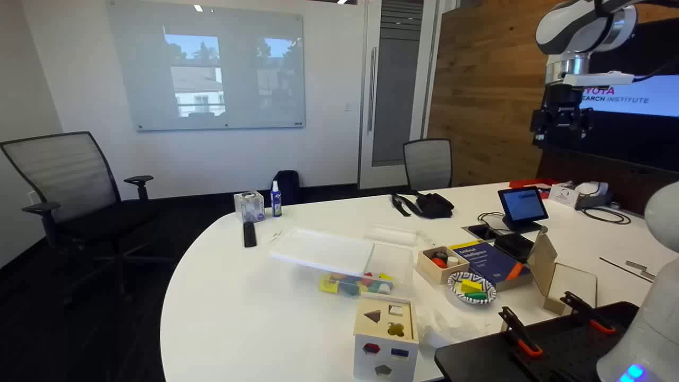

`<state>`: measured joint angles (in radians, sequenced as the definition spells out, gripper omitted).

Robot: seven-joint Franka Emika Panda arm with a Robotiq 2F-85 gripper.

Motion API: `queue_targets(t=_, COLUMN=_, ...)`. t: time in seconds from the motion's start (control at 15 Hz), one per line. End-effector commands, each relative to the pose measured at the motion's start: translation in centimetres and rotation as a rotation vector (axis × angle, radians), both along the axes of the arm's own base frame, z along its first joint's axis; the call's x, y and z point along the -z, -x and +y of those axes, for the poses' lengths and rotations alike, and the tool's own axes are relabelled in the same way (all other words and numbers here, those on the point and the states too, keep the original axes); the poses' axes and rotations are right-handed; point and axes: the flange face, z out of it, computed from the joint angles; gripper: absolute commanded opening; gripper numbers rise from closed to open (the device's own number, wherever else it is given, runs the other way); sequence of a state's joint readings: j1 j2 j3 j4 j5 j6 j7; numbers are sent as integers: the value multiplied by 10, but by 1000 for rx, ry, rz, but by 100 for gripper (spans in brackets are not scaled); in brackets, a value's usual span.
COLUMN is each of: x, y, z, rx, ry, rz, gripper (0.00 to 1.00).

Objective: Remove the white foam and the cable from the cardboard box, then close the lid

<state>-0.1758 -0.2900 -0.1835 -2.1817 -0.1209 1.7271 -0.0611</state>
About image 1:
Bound brown cardboard box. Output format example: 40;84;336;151
529;229;598;315

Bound small wooden block tray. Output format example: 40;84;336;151
417;246;469;284

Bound small tablet on stand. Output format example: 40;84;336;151
499;188;547;231

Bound white device on table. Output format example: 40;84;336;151
550;180;611;211

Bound black conference phone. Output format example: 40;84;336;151
391;192;455;218

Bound black orange clamp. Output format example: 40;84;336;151
499;305;543;359
561;292;617;335

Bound blue book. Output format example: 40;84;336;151
458;242;532;292

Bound wall monitor screen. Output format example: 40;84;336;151
542;19;679;170

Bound clear tissue box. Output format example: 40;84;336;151
233;192;266;223

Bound left black orange clamp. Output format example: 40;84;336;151
499;305;543;359

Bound black flat pad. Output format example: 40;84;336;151
495;233;534;263

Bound clear plastic bin with lid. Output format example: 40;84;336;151
271;228;415;296

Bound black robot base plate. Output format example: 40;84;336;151
435;301;638;382

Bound blue spray bottle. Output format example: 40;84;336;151
271;180;283;216

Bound grey far office chair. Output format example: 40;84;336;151
403;139;453;192

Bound black remote control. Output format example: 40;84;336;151
243;221;258;248

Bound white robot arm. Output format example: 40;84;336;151
534;0;679;382

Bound black backpack on floor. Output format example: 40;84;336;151
275;170;301;207

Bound black coiled cable on table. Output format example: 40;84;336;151
581;205;632;228

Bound wooden shape sorter box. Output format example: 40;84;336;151
354;296;421;382

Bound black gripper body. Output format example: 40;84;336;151
532;85;593;147

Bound bowl of coloured blocks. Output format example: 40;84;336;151
448;272;498;305

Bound black mesh office chair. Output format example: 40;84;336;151
0;131;164;304

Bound right black orange clamp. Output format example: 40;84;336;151
561;292;617;335

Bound glass whiteboard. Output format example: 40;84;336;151
106;0;307;131

